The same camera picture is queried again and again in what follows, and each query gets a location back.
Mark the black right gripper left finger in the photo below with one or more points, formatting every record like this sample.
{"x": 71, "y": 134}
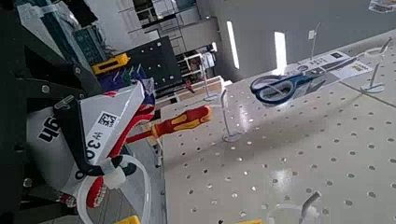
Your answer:
{"x": 40, "y": 216}

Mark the blue scissors on card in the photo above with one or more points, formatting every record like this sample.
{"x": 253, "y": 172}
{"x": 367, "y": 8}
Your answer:
{"x": 342, "y": 59}

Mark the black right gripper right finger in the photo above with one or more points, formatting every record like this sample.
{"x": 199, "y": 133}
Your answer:
{"x": 56, "y": 77}

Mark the black perforated panel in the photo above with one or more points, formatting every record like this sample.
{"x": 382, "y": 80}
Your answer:
{"x": 155, "y": 62}

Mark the blue grey crate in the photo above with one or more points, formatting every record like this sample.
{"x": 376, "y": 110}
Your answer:
{"x": 88, "y": 43}

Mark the beige pegboard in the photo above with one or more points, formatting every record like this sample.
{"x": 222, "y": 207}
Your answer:
{"x": 311, "y": 140}

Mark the red yellow screwdriver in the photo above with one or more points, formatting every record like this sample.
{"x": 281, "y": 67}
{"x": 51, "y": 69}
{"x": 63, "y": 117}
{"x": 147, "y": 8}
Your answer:
{"x": 186, "y": 119}

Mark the yellow grey utility knife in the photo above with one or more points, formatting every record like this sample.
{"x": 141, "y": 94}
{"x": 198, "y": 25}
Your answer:
{"x": 110, "y": 63}

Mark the white pegboard hook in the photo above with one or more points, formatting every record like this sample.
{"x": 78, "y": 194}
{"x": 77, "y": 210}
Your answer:
{"x": 308, "y": 202}
{"x": 311, "y": 34}
{"x": 210, "y": 98}
{"x": 232, "y": 137}
{"x": 372, "y": 88}

